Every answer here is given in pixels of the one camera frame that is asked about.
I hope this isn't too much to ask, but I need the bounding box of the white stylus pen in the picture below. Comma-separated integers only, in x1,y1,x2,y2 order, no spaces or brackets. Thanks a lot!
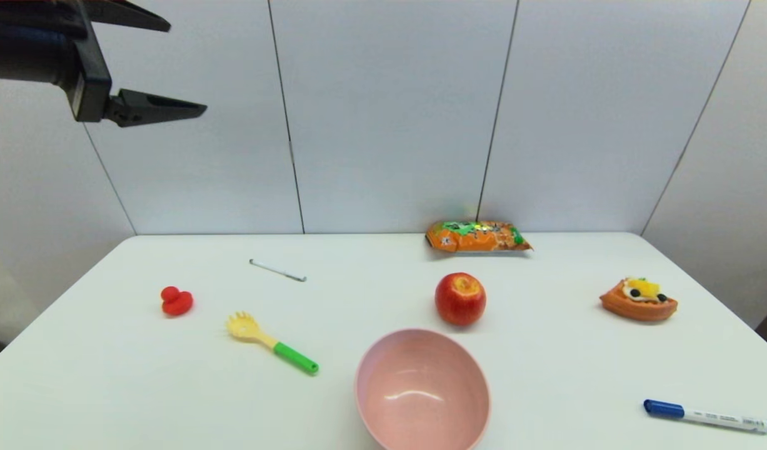
249,259,308,283

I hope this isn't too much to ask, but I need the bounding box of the red rubber duck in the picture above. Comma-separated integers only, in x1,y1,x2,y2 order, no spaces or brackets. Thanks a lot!
161,286,194,317

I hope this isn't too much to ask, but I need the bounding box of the yellow green pasta spoon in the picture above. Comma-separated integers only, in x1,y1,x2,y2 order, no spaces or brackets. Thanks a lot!
226,311,320,376

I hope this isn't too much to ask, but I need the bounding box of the orange green snack bag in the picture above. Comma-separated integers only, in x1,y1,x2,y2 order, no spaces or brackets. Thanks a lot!
425,220,534,254

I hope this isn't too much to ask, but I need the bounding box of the red apple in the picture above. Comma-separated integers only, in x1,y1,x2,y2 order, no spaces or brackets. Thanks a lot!
434,272,487,327

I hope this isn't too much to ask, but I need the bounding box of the pink bowl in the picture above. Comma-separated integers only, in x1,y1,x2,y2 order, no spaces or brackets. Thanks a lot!
355,329,491,450

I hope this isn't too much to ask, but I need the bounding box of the orange waffle toy with fruit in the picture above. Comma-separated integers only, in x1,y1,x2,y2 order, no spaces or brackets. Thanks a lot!
599,277,678,323

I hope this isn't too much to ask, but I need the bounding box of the blue white marker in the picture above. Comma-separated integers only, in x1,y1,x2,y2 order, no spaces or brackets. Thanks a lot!
643,399,767,434

